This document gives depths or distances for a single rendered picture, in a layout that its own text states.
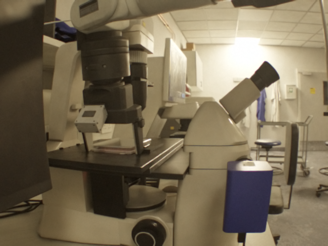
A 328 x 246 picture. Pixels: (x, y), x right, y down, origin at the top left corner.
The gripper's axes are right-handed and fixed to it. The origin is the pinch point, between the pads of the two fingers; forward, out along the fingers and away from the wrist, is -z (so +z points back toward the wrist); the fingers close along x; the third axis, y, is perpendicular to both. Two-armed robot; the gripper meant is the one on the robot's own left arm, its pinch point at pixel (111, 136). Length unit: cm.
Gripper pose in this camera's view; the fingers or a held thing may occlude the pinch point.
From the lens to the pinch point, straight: 48.3
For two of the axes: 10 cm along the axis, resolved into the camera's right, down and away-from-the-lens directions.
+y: -2.3, 2.6, -9.4
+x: -9.7, -0.1, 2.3
